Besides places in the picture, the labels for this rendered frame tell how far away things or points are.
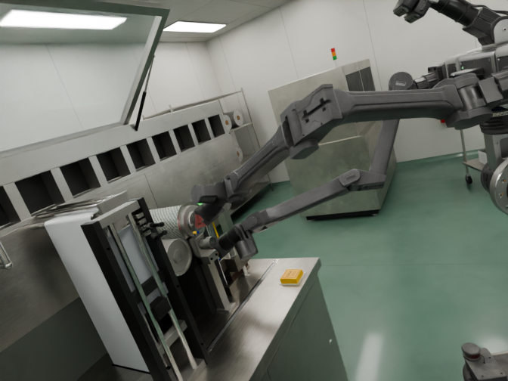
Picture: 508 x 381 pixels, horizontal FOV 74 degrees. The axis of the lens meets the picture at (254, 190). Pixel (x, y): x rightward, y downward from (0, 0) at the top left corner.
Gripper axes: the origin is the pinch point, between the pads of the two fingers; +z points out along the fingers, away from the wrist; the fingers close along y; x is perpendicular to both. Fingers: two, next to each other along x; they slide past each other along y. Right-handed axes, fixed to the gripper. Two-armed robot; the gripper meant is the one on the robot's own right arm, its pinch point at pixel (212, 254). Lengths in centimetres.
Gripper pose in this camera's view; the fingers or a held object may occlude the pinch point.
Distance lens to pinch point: 136.3
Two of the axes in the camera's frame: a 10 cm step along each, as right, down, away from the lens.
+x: -6.6, -7.5, 0.5
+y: 4.6, -3.5, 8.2
